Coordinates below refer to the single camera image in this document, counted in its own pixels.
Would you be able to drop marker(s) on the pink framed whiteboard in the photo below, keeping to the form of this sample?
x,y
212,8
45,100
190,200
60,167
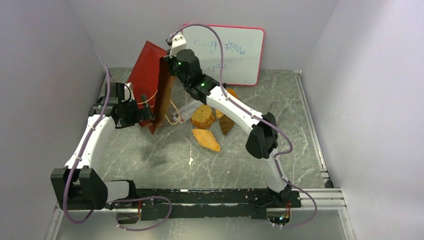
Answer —
x,y
242,52

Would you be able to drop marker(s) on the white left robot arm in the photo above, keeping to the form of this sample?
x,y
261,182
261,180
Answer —
x,y
77,185

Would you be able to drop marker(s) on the dark brown fake bread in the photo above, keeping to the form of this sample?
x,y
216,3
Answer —
x,y
226,124

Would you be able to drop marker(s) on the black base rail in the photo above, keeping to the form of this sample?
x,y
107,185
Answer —
x,y
212,203

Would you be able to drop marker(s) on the orange triangular fake bread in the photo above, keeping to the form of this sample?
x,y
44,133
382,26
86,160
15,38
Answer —
x,y
206,139

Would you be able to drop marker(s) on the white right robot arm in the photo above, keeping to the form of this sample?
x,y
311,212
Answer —
x,y
262,141

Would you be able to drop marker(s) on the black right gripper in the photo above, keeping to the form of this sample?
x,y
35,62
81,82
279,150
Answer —
x,y
170,60

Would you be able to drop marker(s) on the orange fake bread loaf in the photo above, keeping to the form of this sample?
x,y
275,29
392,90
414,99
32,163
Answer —
x,y
232,93

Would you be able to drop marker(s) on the red brown paper bag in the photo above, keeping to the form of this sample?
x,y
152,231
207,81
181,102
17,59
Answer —
x,y
150,76

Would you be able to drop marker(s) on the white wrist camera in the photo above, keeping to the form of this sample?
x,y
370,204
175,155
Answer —
x,y
129,92
176,43

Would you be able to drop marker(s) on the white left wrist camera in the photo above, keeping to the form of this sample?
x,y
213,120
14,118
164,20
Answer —
x,y
129,92

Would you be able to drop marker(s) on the metal tongs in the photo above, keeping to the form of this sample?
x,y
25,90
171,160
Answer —
x,y
277,108

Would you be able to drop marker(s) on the yellow fake bread roll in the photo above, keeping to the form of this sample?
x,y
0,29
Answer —
x,y
203,117

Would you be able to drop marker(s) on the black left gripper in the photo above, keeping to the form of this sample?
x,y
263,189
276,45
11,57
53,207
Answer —
x,y
141,115

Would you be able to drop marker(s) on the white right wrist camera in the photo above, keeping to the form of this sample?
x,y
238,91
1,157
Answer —
x,y
176,43

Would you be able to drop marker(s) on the clear plastic tray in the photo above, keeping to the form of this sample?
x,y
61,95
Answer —
x,y
212,130

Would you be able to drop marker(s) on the clear plastic packet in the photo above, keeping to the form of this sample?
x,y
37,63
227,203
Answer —
x,y
185,112

